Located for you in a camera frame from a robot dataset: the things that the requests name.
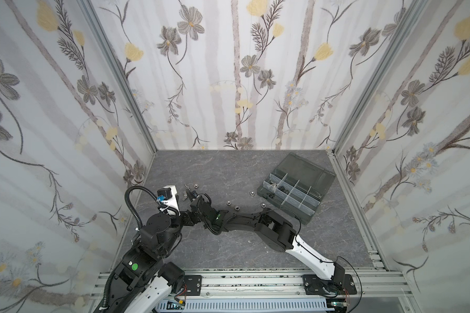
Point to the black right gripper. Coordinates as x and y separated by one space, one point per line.
198 203

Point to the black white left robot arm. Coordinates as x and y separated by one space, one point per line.
142 279

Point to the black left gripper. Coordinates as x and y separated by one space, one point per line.
188 220

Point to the white slotted cable duct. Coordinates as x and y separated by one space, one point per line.
246 305

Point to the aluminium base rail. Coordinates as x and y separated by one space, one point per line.
368 290

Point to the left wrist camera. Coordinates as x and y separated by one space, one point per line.
168 200

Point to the grey compartment organizer box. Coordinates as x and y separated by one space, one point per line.
297 186

